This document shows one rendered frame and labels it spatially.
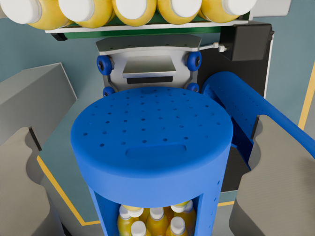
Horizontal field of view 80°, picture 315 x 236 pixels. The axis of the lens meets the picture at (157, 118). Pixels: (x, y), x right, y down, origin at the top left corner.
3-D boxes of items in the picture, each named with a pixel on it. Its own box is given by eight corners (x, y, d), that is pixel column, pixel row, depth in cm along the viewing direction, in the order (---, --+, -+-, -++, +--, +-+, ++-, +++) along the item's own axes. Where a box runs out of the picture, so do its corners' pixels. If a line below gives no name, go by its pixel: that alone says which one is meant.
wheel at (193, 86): (183, 102, 47) (191, 104, 46) (184, 85, 45) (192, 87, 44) (192, 95, 50) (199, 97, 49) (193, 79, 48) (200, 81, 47)
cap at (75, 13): (80, 26, 27) (76, 28, 26) (57, 2, 26) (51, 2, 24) (99, 7, 26) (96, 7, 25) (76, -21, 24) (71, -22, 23)
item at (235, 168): (199, 184, 211) (203, 195, 198) (186, 44, 133) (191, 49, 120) (247, 177, 208) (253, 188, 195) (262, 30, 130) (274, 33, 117)
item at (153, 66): (129, 66, 46) (123, 85, 36) (128, 56, 45) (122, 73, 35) (169, 64, 47) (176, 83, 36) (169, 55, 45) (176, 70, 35)
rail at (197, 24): (52, 31, 40) (45, 33, 37) (50, 26, 39) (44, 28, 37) (241, 23, 40) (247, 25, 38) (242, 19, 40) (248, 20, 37)
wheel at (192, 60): (185, 73, 43) (193, 74, 42) (186, 52, 41) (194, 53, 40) (194, 67, 46) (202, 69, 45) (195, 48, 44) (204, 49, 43)
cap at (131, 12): (111, 2, 26) (109, 2, 24) (131, -23, 25) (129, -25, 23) (132, 24, 27) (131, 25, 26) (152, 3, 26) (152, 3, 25)
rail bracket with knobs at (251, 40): (208, 51, 48) (221, 62, 39) (211, 19, 44) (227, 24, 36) (247, 49, 48) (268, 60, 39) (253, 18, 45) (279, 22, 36)
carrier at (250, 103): (226, 62, 125) (192, 90, 135) (341, 150, 51) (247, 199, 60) (248, 90, 137) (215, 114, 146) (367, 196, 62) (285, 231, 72)
